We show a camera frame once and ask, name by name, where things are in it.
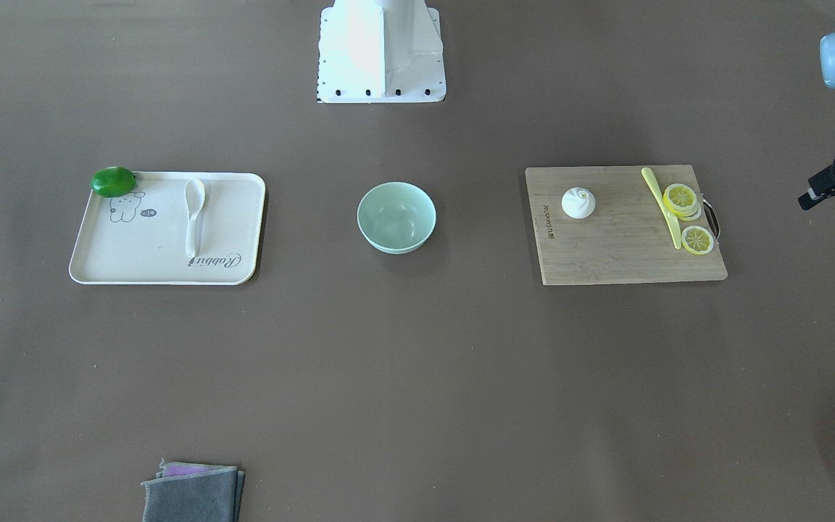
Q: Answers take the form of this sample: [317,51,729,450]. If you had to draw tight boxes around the green lime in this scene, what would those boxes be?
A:
[90,166,137,199]

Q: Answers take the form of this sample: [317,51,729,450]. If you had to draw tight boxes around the white ceramic spoon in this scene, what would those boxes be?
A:
[183,178,207,259]

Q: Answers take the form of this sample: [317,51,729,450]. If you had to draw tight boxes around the grey folded cloth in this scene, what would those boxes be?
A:
[141,460,245,521]

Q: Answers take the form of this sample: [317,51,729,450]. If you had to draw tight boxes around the white steamed bun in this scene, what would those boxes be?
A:
[560,187,597,220]

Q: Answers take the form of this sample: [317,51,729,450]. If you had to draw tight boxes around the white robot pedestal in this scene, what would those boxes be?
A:
[316,1,447,104]

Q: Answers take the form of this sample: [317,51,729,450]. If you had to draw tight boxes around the lemon slice near handle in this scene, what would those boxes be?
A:
[681,225,716,255]

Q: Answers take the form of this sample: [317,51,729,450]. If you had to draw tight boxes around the bamboo cutting board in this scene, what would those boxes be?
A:
[525,165,728,286]

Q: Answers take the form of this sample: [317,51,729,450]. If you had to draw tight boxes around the stacked lemon slices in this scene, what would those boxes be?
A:
[662,183,702,222]

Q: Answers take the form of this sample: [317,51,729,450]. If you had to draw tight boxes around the yellow plastic knife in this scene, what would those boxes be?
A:
[641,167,682,250]

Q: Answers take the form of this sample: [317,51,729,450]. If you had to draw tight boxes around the light green bowl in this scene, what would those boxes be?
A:
[357,181,438,254]

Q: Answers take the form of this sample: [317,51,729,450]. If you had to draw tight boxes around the cream rabbit tray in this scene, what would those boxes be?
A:
[69,172,267,286]

